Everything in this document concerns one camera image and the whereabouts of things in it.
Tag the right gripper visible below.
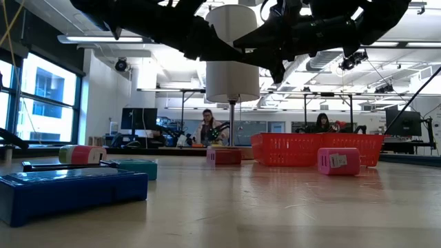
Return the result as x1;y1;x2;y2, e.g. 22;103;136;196
233;13;361;61

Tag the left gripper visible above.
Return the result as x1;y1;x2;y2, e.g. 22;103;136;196
182;15;287;85

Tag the red multi-port charger box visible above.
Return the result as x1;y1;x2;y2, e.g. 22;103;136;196
206;147;243;166

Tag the pink dual-port USB charger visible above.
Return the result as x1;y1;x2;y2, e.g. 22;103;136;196
317;147;361;176

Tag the teal digital timer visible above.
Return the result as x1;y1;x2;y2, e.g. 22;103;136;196
109;158;158;181

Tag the red white USB charger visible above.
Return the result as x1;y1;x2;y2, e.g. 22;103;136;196
70;145;108;165

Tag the green white USB charger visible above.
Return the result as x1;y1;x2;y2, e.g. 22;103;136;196
58;145;74;165

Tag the black digital timer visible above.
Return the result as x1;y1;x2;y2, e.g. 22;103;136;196
22;159;120;173

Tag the blue rectangular box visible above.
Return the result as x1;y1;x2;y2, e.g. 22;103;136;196
0;167;149;228

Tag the white shade table lamp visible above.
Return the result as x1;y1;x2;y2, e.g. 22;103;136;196
205;3;261;160

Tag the person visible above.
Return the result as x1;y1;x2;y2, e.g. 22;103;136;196
194;108;230;146
311;112;334;134

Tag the black computer monitor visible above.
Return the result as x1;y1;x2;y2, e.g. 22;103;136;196
384;109;423;137
120;107;158;131

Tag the long ceiling light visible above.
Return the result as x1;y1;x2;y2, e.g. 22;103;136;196
57;34;152;45

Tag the large window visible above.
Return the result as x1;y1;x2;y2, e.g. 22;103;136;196
0;51;83;145

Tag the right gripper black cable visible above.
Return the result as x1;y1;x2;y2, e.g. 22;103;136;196
260;0;276;23

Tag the silver ceiling duct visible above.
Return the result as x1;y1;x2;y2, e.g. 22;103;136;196
305;51;345;72

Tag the black background gantry frame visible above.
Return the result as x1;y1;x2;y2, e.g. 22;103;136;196
260;91;356;134
136;87;207;138

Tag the black power cable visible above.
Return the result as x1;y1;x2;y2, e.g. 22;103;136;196
383;65;441;136

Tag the yellow hanging cord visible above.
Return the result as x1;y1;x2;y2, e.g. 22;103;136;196
0;0;25;48

